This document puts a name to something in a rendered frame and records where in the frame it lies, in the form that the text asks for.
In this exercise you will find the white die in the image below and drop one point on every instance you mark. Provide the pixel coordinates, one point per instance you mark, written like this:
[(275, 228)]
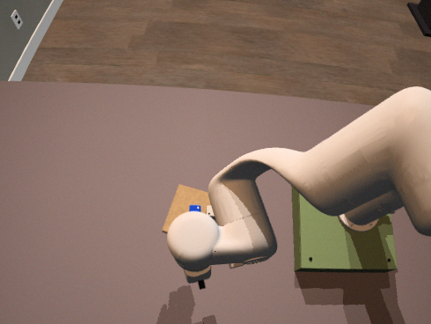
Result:
[(210, 212)]

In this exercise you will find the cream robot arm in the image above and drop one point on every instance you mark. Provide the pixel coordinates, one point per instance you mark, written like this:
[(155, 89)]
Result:
[(357, 174)]

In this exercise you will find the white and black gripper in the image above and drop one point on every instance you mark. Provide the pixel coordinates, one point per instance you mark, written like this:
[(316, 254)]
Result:
[(193, 277)]

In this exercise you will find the blue die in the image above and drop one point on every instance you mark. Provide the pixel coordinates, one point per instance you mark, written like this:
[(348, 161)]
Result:
[(195, 208)]

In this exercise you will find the tan square mat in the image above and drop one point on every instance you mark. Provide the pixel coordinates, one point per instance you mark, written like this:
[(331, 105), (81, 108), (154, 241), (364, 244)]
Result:
[(184, 197)]

